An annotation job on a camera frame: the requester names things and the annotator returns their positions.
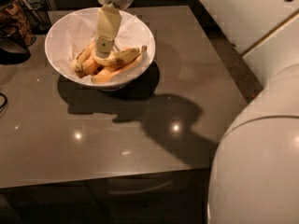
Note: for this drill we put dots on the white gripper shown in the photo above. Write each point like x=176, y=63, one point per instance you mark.
x=107, y=27

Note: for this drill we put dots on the black wire basket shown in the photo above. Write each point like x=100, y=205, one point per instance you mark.
x=13, y=49

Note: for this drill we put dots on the orange banana middle left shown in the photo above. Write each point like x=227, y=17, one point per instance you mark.
x=90, y=66

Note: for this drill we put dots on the black wire holder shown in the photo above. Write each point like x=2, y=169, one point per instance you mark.
x=38, y=17

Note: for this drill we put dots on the long orange banana front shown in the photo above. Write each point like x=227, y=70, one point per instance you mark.
x=106, y=73

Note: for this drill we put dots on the patterned brown jar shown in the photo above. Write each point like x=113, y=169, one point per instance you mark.
x=11, y=12

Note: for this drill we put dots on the yellow banana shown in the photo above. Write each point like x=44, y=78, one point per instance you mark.
x=117, y=58
x=82, y=57

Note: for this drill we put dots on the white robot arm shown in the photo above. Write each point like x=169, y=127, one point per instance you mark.
x=255, y=173

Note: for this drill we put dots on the white bowl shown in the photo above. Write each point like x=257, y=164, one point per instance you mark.
x=62, y=38

